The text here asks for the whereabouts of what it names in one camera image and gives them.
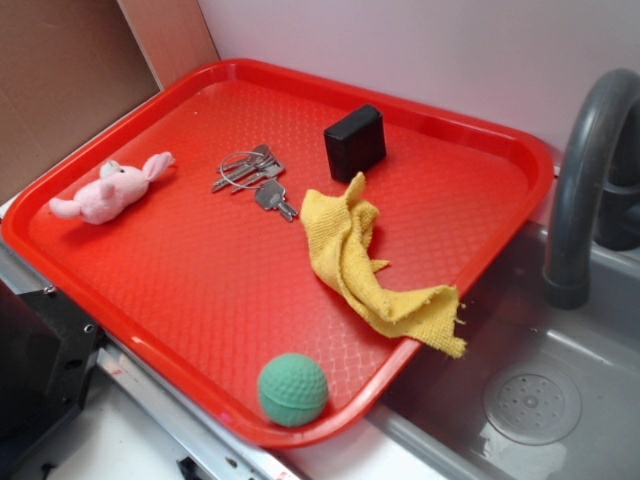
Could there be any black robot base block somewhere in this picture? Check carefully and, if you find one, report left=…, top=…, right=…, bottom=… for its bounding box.
left=1, top=285, right=103, bottom=468

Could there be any pink plush bunny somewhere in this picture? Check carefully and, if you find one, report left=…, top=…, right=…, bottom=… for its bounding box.
left=48, top=152, right=175, bottom=225

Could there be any yellow cloth rag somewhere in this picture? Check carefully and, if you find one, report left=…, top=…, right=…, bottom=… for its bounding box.
left=300, top=173, right=467, bottom=359

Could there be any red plastic tray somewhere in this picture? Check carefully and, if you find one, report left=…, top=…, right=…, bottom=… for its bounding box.
left=2, top=60, right=554, bottom=448

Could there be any black rectangular box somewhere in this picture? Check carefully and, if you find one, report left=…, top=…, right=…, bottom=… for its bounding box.
left=323, top=104, right=387, bottom=183

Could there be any silver key bunch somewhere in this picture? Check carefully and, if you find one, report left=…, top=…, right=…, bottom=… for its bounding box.
left=210, top=144, right=299, bottom=222

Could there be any green dimpled ball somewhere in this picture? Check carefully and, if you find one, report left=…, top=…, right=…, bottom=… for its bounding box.
left=257, top=353, right=329, bottom=428

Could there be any grey toy sink basin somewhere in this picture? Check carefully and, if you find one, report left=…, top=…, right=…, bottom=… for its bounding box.
left=369, top=224, right=639, bottom=479

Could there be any grey toy faucet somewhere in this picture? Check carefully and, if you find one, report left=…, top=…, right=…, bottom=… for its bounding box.
left=543, top=68, right=639, bottom=310

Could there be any brown cardboard panel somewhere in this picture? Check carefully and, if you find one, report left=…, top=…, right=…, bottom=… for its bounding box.
left=1, top=1, right=158, bottom=201

